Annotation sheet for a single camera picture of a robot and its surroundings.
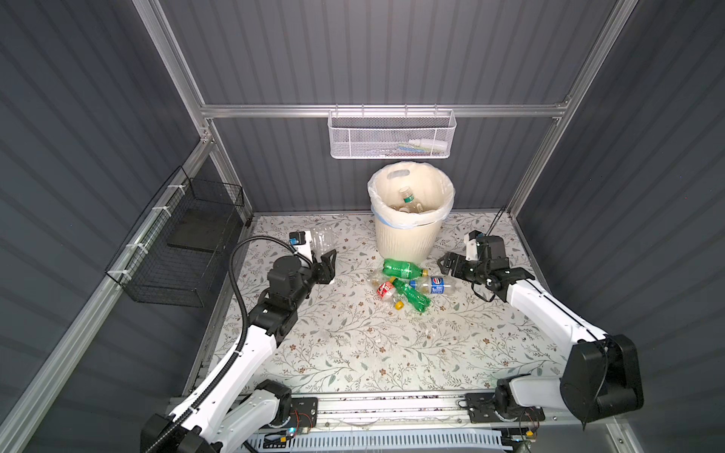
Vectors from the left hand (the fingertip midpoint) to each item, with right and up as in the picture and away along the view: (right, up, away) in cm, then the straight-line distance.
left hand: (326, 251), depth 75 cm
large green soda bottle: (+23, -7, +21) cm, 32 cm away
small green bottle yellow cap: (+27, -16, +13) cm, 34 cm away
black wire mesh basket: (-38, +3, -3) cm, 39 cm away
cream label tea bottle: (+25, +20, +27) cm, 42 cm away
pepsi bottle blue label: (+33, -12, +18) cm, 40 cm away
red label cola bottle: (+17, -14, +16) cm, 27 cm away
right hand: (+38, -5, +12) cm, 40 cm away
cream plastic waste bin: (+24, +6, +12) cm, 28 cm away
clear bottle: (0, +3, -3) cm, 4 cm away
